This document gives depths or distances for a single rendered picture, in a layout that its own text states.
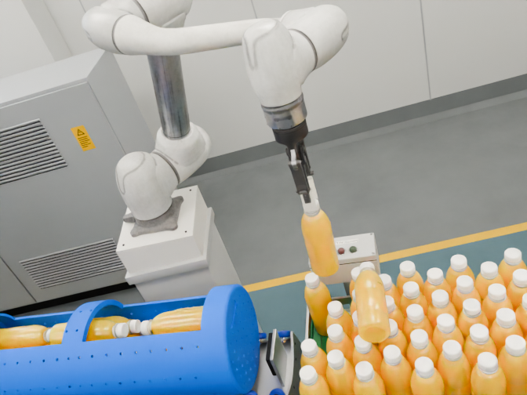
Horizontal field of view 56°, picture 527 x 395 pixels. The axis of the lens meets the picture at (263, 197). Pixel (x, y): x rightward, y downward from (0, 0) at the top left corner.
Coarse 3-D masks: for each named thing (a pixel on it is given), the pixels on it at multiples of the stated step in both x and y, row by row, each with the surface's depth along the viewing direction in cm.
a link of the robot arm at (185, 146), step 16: (144, 0) 129; (160, 0) 132; (176, 0) 135; (160, 16) 133; (176, 16) 138; (160, 64) 148; (176, 64) 151; (160, 80) 153; (176, 80) 155; (160, 96) 159; (176, 96) 159; (160, 112) 165; (176, 112) 164; (160, 128) 178; (176, 128) 169; (192, 128) 177; (160, 144) 175; (176, 144) 173; (192, 144) 176; (208, 144) 186; (176, 160) 176; (192, 160) 180; (176, 176) 178
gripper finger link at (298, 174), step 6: (288, 162) 105; (300, 162) 106; (300, 168) 106; (294, 174) 107; (300, 174) 107; (294, 180) 108; (300, 180) 108; (306, 180) 109; (300, 186) 109; (306, 186) 109
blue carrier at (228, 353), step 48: (240, 288) 136; (144, 336) 126; (192, 336) 122; (240, 336) 130; (0, 384) 136; (48, 384) 133; (96, 384) 129; (144, 384) 126; (192, 384) 124; (240, 384) 124
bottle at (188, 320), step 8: (168, 312) 132; (176, 312) 131; (184, 312) 130; (192, 312) 129; (200, 312) 128; (152, 320) 133; (160, 320) 131; (168, 320) 130; (176, 320) 129; (184, 320) 128; (192, 320) 128; (200, 320) 127; (152, 328) 131; (160, 328) 130; (168, 328) 129; (176, 328) 129; (184, 328) 128; (192, 328) 127; (200, 328) 127
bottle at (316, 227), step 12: (312, 216) 119; (324, 216) 120; (312, 228) 119; (324, 228) 120; (312, 240) 121; (324, 240) 121; (312, 252) 124; (324, 252) 123; (336, 252) 128; (312, 264) 128; (324, 264) 126; (336, 264) 128; (324, 276) 128
